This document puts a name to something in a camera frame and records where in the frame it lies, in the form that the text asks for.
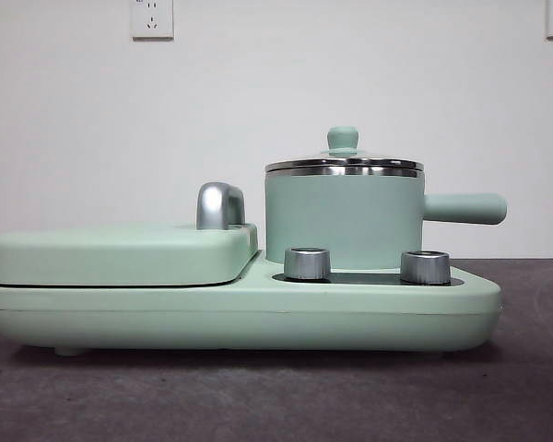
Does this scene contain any glass pot lid green knob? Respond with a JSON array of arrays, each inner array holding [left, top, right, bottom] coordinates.
[[264, 125, 426, 170]]

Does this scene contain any silver control knob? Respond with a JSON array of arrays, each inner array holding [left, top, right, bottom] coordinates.
[[399, 250, 453, 285], [283, 246, 332, 281]]

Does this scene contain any green breakfast machine base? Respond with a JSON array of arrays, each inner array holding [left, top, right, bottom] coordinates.
[[0, 255, 503, 358]]

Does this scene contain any green hinged griddle lid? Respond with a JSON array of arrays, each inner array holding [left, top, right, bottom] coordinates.
[[0, 222, 261, 287]]

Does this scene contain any green pot with handle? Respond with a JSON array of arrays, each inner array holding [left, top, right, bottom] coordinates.
[[264, 168, 508, 271]]

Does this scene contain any silver griddle lid handle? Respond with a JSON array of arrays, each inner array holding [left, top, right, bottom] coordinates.
[[195, 181, 247, 230]]

